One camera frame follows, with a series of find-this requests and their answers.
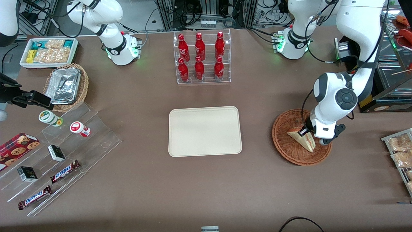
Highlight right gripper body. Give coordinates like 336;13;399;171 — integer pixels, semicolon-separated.
0;84;15;122

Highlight triangular sandwich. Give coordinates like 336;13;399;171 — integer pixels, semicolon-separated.
286;126;316;153

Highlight brown round wicker basket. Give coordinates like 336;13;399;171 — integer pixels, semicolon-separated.
272;109;333;167

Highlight light wicker basket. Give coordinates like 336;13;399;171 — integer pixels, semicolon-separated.
43;63;89;112

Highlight tray of packaged crackers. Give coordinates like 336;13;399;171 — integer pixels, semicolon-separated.
381;128;412;198

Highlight beige rectangular serving tray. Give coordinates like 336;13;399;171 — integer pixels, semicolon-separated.
168;106;243;158

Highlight green lid yoghurt cup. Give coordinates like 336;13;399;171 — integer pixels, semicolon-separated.
38;110;64;128

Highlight stacked aluminium foil trays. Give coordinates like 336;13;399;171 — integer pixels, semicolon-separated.
45;67;81;105

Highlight large clear nut bag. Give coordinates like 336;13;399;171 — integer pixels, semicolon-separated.
33;48;70;63

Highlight red lid yoghurt cup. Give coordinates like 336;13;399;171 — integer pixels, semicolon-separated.
70;121;91;138

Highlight red tartan cookie box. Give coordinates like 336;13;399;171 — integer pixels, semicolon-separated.
0;132;41;172

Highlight small black carton box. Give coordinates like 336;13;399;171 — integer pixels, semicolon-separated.
47;144;66;162
17;166;38;183

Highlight black food warmer machine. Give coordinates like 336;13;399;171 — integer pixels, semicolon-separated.
334;5;412;113

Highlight small clear nut bag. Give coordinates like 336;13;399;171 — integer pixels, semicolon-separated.
45;39;65;50

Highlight white rectangular snack bin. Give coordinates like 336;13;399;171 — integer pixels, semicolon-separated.
20;37;79;69

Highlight clear acrylic step display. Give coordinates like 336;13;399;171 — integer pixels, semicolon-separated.
0;102;122;217

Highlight Snickers chocolate bar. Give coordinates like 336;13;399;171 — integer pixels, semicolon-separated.
50;159;81;184
17;185;52;210

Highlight stainless steel pan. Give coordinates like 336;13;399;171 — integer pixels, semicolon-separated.
379;32;403;62
376;61;412;94

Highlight red cola bottle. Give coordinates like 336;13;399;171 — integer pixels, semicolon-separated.
214;56;225;81
194;32;206;61
194;56;205;81
178;34;191;62
178;57;190;82
215;31;225;60

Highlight clear acrylic bottle rack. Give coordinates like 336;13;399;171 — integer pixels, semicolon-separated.
173;29;232;85

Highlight red sausage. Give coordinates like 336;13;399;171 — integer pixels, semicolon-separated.
398;28;412;49

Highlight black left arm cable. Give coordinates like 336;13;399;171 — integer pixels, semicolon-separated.
301;0;391;128

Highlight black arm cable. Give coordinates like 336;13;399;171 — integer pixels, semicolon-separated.
301;0;391;128
20;0;85;38

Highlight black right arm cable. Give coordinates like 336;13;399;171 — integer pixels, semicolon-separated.
20;0;85;38

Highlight black looped table cable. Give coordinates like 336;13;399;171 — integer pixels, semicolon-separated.
278;217;326;232

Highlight aluminium profile frame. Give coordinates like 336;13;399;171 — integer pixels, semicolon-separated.
154;0;258;32

